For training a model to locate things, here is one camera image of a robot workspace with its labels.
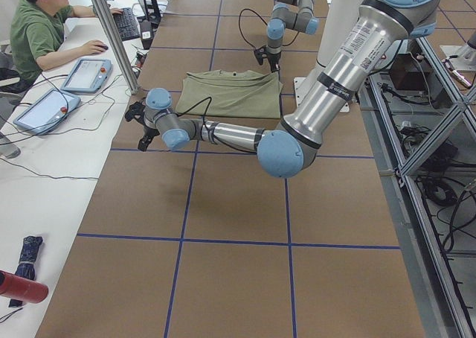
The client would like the brown box under frame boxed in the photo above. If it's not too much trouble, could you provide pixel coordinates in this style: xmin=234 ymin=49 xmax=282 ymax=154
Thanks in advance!
xmin=389 ymin=54 xmax=431 ymax=91

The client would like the olive green long-sleeve shirt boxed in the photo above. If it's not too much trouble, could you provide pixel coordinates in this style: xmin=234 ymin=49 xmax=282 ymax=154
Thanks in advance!
xmin=176 ymin=70 xmax=283 ymax=118

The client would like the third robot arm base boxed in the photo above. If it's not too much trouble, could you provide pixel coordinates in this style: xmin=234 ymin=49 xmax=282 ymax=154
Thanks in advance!
xmin=440 ymin=33 xmax=475 ymax=89

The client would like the teach pendant tablet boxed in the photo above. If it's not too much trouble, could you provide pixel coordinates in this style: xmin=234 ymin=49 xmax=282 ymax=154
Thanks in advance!
xmin=61 ymin=58 xmax=112 ymax=94
xmin=13 ymin=89 xmax=80 ymax=135

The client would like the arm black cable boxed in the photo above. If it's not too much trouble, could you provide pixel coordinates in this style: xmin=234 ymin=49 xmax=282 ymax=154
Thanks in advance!
xmin=238 ymin=8 xmax=298 ymax=52
xmin=174 ymin=96 xmax=261 ymax=155

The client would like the black power adapter labelled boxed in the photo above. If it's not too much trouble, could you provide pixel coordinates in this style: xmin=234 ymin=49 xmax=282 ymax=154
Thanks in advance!
xmin=139 ymin=20 xmax=154 ymax=50

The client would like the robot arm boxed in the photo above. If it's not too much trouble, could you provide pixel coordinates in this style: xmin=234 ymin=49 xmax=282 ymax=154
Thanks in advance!
xmin=264 ymin=0 xmax=319 ymax=72
xmin=138 ymin=0 xmax=440 ymax=178

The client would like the far teach pendant tablet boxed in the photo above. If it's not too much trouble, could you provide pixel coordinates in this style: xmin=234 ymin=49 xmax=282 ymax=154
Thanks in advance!
xmin=61 ymin=58 xmax=112 ymax=94

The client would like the red cylindrical bottle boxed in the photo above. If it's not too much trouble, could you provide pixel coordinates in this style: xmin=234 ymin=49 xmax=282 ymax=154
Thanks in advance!
xmin=1 ymin=271 xmax=49 ymax=304

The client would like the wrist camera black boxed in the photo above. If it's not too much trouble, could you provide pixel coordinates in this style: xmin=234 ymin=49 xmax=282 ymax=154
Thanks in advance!
xmin=253 ymin=45 xmax=268 ymax=66
xmin=124 ymin=101 xmax=145 ymax=124

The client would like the near teach pendant tablet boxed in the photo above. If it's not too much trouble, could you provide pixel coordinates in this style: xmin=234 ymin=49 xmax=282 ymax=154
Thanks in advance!
xmin=13 ymin=89 xmax=80 ymax=135

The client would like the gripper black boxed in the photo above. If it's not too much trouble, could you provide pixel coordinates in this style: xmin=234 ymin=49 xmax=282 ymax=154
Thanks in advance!
xmin=266 ymin=51 xmax=281 ymax=73
xmin=138 ymin=120 xmax=160 ymax=151

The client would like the person in green shirt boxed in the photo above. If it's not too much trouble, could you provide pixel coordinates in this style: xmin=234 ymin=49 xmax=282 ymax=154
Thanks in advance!
xmin=10 ymin=0 xmax=105 ymax=86

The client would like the folded dark blue umbrella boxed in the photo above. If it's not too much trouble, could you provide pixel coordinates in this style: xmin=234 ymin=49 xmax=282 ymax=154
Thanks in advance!
xmin=8 ymin=236 xmax=43 ymax=307

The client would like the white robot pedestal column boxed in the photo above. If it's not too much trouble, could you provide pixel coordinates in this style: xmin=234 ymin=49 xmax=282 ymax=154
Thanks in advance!
xmin=316 ymin=0 xmax=363 ymax=72

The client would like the aluminium frame post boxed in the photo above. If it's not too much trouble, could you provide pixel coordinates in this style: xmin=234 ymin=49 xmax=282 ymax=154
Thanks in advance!
xmin=92 ymin=0 xmax=139 ymax=95

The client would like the black keyboard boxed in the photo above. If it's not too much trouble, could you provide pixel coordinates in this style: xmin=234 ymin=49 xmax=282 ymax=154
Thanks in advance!
xmin=112 ymin=7 xmax=141 ymax=41

